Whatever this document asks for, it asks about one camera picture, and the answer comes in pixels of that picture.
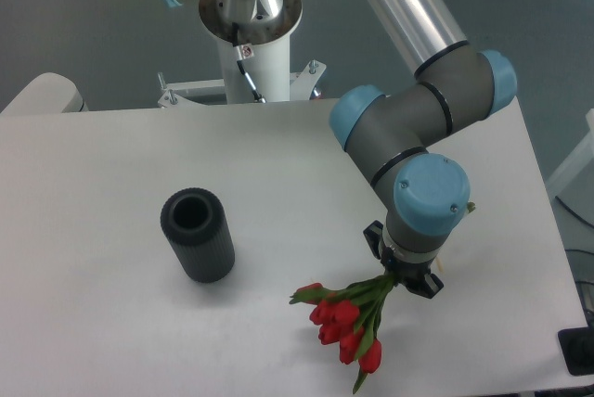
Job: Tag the black box at table edge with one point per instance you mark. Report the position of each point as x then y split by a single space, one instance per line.
577 350

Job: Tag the red tulip bouquet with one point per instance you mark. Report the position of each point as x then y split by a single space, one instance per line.
351 318

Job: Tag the white rounded chair back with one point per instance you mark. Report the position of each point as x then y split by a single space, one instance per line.
48 93

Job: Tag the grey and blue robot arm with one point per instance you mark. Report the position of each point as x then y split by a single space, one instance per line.
387 137

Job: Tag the dark grey ribbed vase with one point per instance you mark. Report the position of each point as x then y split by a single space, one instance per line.
194 222

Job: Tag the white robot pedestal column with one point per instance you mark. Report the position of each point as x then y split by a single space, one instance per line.
254 36

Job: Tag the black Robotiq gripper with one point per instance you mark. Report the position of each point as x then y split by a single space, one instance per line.
413 267

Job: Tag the white pedestal base frame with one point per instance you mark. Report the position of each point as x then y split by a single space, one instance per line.
303 85

